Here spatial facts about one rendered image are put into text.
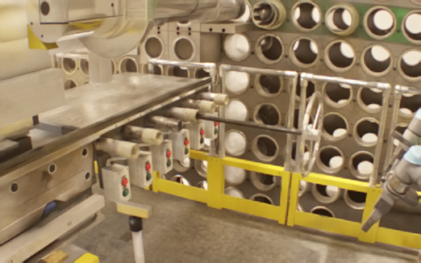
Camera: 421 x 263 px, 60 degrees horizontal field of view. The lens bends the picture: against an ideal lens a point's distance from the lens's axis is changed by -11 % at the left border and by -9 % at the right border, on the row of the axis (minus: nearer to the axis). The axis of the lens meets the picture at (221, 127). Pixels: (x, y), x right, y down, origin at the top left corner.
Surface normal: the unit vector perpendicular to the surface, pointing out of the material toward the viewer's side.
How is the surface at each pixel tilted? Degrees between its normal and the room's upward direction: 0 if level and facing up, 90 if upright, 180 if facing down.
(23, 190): 90
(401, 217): 90
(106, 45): 90
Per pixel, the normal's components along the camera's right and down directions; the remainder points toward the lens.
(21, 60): 0.84, -0.22
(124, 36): -0.43, 0.29
